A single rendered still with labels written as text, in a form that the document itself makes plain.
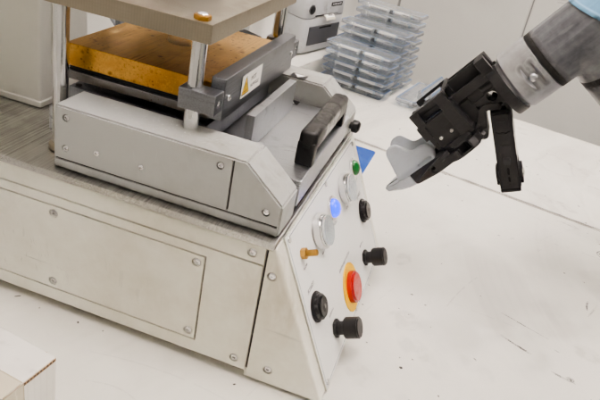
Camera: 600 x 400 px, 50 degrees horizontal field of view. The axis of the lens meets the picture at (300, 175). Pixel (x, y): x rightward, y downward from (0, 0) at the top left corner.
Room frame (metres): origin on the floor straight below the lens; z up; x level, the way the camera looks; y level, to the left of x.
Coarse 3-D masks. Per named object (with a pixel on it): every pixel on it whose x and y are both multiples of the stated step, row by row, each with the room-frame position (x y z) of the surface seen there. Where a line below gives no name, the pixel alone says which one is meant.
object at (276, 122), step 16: (288, 80) 0.77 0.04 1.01; (272, 96) 0.70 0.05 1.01; (288, 96) 0.75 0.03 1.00; (256, 112) 0.64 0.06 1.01; (272, 112) 0.69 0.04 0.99; (288, 112) 0.76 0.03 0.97; (304, 112) 0.78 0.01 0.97; (240, 128) 0.69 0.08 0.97; (256, 128) 0.64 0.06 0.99; (272, 128) 0.71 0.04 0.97; (288, 128) 0.71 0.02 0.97; (336, 128) 0.75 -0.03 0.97; (272, 144) 0.66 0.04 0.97; (288, 144) 0.67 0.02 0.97; (336, 144) 0.74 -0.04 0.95; (288, 160) 0.63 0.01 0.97; (320, 160) 0.66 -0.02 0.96; (288, 176) 0.59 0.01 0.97; (304, 176) 0.60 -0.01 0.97; (304, 192) 0.61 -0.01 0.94
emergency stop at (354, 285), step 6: (348, 276) 0.67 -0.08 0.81; (354, 276) 0.67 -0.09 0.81; (348, 282) 0.66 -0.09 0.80; (354, 282) 0.67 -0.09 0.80; (360, 282) 0.69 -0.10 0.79; (348, 288) 0.66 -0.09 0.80; (354, 288) 0.66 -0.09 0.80; (360, 288) 0.68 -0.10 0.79; (348, 294) 0.66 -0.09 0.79; (354, 294) 0.66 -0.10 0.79; (360, 294) 0.67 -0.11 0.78; (354, 300) 0.66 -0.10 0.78
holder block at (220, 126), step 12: (72, 84) 0.65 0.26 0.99; (84, 84) 0.66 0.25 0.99; (108, 96) 0.64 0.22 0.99; (120, 96) 0.65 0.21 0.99; (132, 96) 0.65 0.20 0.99; (264, 96) 0.80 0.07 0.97; (144, 108) 0.63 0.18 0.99; (156, 108) 0.63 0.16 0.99; (240, 108) 0.71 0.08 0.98; (204, 120) 0.63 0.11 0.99; (228, 120) 0.68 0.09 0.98
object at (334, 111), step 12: (336, 96) 0.75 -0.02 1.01; (324, 108) 0.70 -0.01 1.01; (336, 108) 0.71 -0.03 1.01; (312, 120) 0.66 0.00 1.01; (324, 120) 0.66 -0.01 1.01; (336, 120) 0.70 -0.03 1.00; (312, 132) 0.62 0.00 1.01; (324, 132) 0.65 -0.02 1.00; (300, 144) 0.62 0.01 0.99; (312, 144) 0.62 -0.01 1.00; (300, 156) 0.62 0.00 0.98; (312, 156) 0.62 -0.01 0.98
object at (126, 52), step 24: (120, 24) 0.75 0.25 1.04; (72, 48) 0.65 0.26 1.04; (96, 48) 0.64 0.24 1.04; (120, 48) 0.66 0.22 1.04; (144, 48) 0.68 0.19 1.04; (168, 48) 0.69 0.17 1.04; (216, 48) 0.73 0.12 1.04; (240, 48) 0.75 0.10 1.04; (72, 72) 0.65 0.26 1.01; (96, 72) 0.64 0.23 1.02; (120, 72) 0.63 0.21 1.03; (144, 72) 0.63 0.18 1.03; (168, 72) 0.62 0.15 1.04; (216, 72) 0.64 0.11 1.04; (144, 96) 0.63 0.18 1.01; (168, 96) 0.63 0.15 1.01
